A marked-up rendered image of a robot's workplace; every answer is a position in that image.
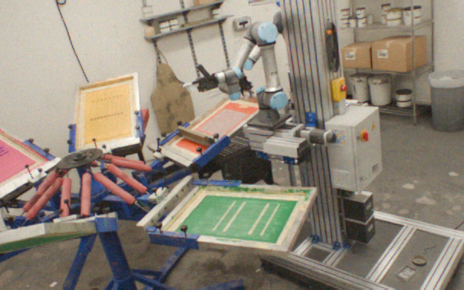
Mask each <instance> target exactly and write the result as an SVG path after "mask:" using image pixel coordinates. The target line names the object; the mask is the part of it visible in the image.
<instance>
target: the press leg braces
mask: <svg viewBox="0 0 464 290"><path fill-rule="evenodd" d="M132 270H133V278H134V280H136V281H138V282H141V284H144V285H147V286H149V287H151V288H154V289H156V290H176V289H174V288H171V287H169V286H166V285H163V284H161V282H158V281H156V280H153V279H151V278H148V277H146V276H144V275H154V276H153V278H155V279H160V278H161V277H162V275H163V274H164V273H165V271H166V270H163V269H159V270H158V271H157V270H148V269H132ZM112 288H113V289H112ZM111 289H112V290H121V287H120V283H118V282H114V281H113V276H112V278H111V279H110V281H109V282H108V283H107V285H106V287H105V288H104V290H111Z"/></svg>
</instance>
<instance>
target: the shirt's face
mask: <svg viewBox="0 0 464 290"><path fill-rule="evenodd" d="M237 137H241V138H243V139H246V140H248V138H246V137H245V134H244V133H243V132H241V133H240V134H239V135H237ZM249 149H251V148H250V145H248V146H247V147H243V148H242V149H240V150H237V151H235V152H233V153H230V154H229V155H227V156H223V155H220V154H216V155H215V156H214V157H213V158H212V159H211V160H213V161H215V162H217V163H221V162H222V161H225V160H227V159H229V158H232V157H234V156H236V155H238V154H240V153H242V152H244V151H246V150H249Z"/></svg>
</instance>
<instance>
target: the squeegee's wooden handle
mask: <svg viewBox="0 0 464 290"><path fill-rule="evenodd" d="M179 131H180V133H181V134H182V135H184V136H186V137H189V138H192V139H194V140H197V141H199V142H205V143H208V144H210V141H209V138H208V137H207V136H206V135H204V134H201V133H197V132H195V131H193V130H189V129H187V128H185V127H179Z"/></svg>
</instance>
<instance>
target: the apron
mask: <svg viewBox="0 0 464 290"><path fill-rule="evenodd" d="M157 50H158V52H159V53H160V54H161V55H162V56H163V54H162V52H161V51H160V50H159V48H157V49H156V88H155V90H154V92H153V93H152V94H151V97H150V99H151V101H152V104H153V109H154V112H155V115H156V121H157V123H158V127H159V130H160V135H161V134H162V133H165V132H166V134H168V133H172V132H174V131H175V130H177V129H178V128H179V127H180V126H178V125H177V123H178V122H179V121H182V125H183V124H185V123H186V122H187V123H188V124H189V123H191V122H192V121H193V120H195V119H196V116H195V112H194V107H193V101H192V98H191V93H190V92H188V90H187V88H186V87H180V86H181V85H182V84H184V82H182V81H180V80H179V79H178V78H177V76H176V75H175V73H174V71H173V69H172V68H171V67H170V66H169V65H168V62H167V60H166V58H165V57H164V56H163V58H164V60H165V62H166V63H160V65H159V66H158V67H157ZM182 125H181V126H182Z"/></svg>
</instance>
